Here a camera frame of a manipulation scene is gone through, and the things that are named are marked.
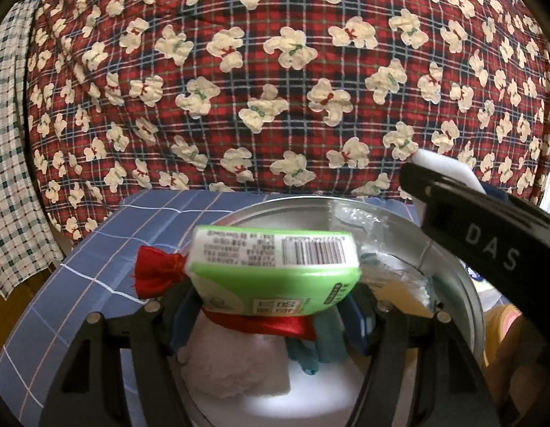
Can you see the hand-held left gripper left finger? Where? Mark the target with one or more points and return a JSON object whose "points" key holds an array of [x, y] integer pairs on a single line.
{"points": [[181, 320]]}

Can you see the teal cloth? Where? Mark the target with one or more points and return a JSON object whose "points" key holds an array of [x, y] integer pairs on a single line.
{"points": [[328, 338]]}

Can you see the green tissue pack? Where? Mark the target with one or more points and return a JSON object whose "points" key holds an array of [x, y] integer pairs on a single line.
{"points": [[275, 275]]}

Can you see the yellow sponge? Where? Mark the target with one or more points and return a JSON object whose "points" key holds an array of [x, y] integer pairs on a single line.
{"points": [[399, 298]]}

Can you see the pink fluffy cloth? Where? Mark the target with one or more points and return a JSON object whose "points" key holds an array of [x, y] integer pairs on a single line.
{"points": [[230, 360]]}

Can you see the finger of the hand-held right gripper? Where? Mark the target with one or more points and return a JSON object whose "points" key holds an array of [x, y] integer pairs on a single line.
{"points": [[497, 193], [435, 200]]}

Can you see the orange round lid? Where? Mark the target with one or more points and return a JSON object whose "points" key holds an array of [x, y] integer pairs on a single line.
{"points": [[501, 342]]}

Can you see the red plaid bear-print blanket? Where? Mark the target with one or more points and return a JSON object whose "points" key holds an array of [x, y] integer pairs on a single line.
{"points": [[279, 98]]}

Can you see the green checked cloth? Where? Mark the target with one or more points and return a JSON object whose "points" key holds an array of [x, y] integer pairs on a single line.
{"points": [[12, 142]]}

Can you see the clear cotton swab pack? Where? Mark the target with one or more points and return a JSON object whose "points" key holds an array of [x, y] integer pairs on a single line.
{"points": [[390, 271]]}

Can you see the round metal tin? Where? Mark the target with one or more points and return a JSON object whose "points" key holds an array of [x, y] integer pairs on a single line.
{"points": [[279, 213]]}

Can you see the red ribbon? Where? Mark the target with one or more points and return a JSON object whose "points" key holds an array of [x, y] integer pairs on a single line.
{"points": [[157, 271]]}

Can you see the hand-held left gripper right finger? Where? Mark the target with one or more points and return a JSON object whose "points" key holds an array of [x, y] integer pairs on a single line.
{"points": [[359, 324]]}

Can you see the blue checked sheet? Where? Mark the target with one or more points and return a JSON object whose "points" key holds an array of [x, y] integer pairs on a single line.
{"points": [[101, 253]]}

